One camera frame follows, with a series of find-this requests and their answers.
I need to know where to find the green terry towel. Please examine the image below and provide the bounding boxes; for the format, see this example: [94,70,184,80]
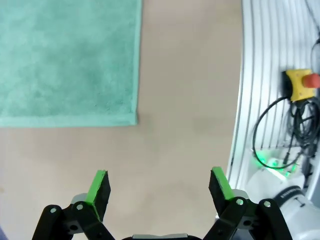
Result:
[0,0,143,129]

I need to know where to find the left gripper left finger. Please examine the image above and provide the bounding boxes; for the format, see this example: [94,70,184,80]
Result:
[31,169,116,240]

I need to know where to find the yellow emergency stop button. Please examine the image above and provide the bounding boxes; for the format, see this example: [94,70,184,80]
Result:
[281,68,320,103]

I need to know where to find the aluminium slotted base frame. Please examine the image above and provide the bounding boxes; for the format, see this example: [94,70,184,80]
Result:
[225,0,320,198]

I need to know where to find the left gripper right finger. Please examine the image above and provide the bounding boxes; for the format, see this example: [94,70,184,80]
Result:
[202,166,293,240]

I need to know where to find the black cable bundle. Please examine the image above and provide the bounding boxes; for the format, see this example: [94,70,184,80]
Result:
[284,99,320,163]

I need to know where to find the black cable loop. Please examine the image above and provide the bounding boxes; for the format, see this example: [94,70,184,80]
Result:
[251,96,301,171]

